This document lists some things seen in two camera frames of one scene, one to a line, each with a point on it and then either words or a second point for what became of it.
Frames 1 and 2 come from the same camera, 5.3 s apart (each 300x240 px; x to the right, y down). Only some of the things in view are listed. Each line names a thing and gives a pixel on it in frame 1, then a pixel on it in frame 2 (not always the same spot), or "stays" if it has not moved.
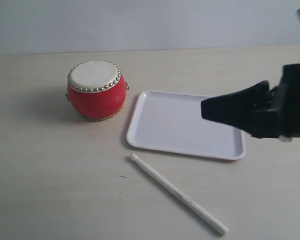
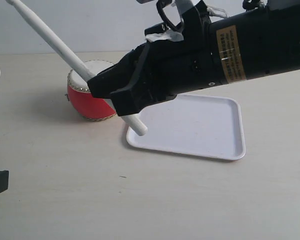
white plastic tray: [173, 121] stays
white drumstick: [213, 222] → [133, 120]
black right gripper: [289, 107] → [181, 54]
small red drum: [96, 89] stays
